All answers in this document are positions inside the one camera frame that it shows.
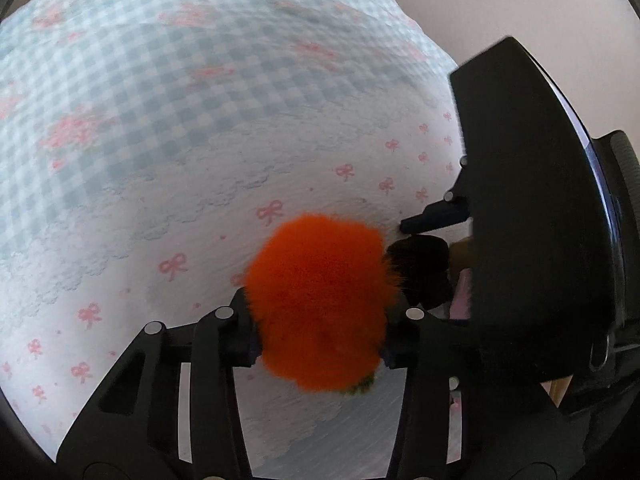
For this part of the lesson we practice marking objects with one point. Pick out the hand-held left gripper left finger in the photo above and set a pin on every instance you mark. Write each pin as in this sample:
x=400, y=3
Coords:
x=220, y=342

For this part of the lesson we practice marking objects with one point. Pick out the blue checked blanket pink bows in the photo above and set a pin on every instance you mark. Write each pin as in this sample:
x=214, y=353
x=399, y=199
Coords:
x=150, y=110

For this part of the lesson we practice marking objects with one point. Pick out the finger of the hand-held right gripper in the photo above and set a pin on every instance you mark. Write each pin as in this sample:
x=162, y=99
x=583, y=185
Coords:
x=437, y=216

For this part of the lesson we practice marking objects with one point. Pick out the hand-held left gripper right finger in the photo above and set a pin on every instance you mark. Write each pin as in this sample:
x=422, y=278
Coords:
x=410, y=340

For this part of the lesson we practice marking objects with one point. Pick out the orange fluffy pom-pom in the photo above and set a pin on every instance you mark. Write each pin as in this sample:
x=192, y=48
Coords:
x=320, y=305

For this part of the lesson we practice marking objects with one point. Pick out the black scrunchie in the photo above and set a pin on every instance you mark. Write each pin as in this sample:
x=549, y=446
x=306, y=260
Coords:
x=422, y=270

